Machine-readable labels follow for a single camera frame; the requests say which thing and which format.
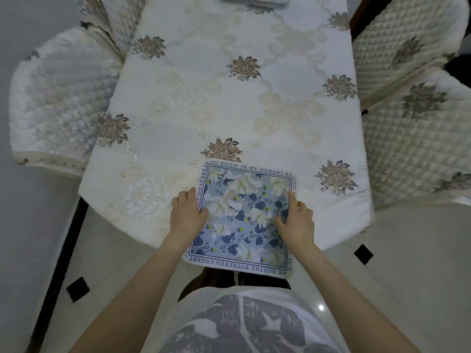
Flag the person's right hand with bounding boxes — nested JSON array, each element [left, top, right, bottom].
[[274, 191, 316, 251]]

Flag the person's left hand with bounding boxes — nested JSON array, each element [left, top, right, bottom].
[[170, 187, 210, 244]]

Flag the blue floral square cloth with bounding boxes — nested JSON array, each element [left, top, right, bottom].
[[182, 158, 297, 278]]

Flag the person's left forearm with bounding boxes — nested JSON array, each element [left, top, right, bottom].
[[69, 233, 194, 353]]

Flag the person's right forearm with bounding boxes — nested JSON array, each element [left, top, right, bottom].
[[292, 243, 421, 353]]

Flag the dark trousers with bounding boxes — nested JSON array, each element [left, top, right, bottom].
[[178, 269, 292, 303]]

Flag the white grey printed shirt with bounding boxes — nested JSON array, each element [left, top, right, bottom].
[[158, 285, 351, 353]]

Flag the white floral embroidered tablecloth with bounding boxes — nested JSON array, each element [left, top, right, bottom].
[[78, 0, 376, 251]]

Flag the cream quilted floral chair cover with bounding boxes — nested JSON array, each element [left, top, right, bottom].
[[362, 68, 471, 211], [351, 0, 470, 108]]

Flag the white quilted chair cover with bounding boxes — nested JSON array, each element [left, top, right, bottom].
[[75, 0, 148, 60], [9, 27, 125, 177]]

